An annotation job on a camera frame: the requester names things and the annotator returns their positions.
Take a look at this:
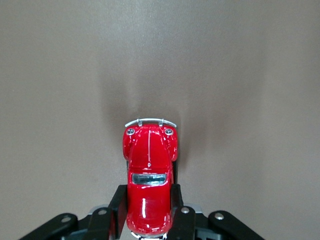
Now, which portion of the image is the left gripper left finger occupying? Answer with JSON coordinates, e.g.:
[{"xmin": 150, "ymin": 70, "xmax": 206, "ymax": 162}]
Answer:
[{"xmin": 18, "ymin": 184, "xmax": 129, "ymax": 240}]

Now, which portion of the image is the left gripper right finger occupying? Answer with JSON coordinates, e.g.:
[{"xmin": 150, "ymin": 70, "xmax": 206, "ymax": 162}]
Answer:
[{"xmin": 167, "ymin": 183, "xmax": 266, "ymax": 240}]

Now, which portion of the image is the red beetle toy car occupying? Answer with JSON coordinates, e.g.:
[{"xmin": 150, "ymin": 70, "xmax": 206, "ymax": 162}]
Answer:
[{"xmin": 122, "ymin": 117, "xmax": 180, "ymax": 240}]

